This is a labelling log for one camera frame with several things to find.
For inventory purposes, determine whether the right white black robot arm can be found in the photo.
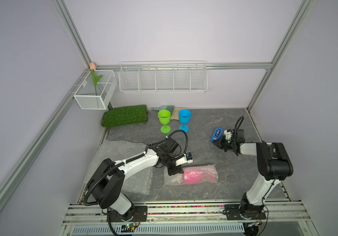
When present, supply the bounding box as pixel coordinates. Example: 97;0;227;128
210;128;294;220

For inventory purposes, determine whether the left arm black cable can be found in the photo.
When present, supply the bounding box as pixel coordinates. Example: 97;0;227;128
82;129;189;206

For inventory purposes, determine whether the artificial pink tulip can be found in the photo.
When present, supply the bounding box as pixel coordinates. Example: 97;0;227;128
89;62;102;95

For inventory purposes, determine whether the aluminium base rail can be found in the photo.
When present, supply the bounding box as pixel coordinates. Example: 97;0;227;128
59;199;318;236

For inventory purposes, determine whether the green artificial grass mat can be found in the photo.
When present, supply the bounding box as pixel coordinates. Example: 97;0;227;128
101;105;148;128

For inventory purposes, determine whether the green plastic wine glass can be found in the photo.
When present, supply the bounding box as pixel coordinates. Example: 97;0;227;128
158;110;171;133

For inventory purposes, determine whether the beige cloth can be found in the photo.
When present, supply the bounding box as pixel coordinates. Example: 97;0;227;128
171;107;184;121

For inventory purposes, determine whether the pink plastic wine glass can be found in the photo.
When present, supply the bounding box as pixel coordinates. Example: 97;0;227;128
183;169;217;184

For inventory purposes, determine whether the small white wire basket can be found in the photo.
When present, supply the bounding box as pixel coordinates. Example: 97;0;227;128
73;70;117;110

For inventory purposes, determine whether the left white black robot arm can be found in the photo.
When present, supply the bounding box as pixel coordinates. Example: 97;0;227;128
83;137;193;221

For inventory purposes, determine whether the long white wire shelf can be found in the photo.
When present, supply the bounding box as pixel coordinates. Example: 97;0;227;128
119;61;208;93

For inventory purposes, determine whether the blue tape dispenser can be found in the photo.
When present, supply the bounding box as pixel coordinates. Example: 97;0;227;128
210;127;224;143

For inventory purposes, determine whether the blue plastic wine glass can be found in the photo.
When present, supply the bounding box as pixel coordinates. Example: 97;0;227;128
179;109;192;132

